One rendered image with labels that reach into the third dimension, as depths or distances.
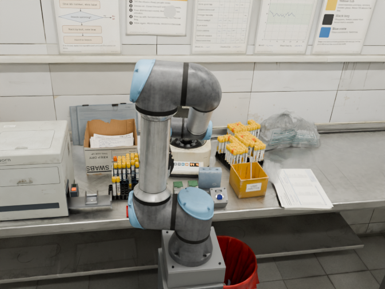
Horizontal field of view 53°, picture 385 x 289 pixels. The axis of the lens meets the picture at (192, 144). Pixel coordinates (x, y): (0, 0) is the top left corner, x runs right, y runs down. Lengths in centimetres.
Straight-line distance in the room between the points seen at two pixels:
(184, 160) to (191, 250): 66
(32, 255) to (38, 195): 86
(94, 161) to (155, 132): 81
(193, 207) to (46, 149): 62
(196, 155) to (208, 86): 86
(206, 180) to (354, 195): 69
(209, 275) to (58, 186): 65
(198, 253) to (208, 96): 53
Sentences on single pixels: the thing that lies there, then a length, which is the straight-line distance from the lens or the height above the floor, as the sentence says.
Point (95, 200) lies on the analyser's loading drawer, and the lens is 164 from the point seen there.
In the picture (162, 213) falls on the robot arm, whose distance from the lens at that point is 119.
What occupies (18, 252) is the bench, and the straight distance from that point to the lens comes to 246.
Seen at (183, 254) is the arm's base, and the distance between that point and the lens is 129.
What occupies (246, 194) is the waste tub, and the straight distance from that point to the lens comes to 173.
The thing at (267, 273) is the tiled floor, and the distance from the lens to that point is 266.
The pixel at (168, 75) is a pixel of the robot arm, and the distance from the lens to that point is 99.
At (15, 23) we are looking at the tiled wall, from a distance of 200.
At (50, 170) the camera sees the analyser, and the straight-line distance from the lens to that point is 152.
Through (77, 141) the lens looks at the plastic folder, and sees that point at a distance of 212.
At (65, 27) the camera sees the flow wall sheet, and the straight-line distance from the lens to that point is 195.
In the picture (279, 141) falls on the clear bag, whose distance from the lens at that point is 214.
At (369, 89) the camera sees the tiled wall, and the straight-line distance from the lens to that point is 250.
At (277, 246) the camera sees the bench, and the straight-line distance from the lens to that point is 244.
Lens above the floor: 191
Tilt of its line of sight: 29 degrees down
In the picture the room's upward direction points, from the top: 3 degrees clockwise
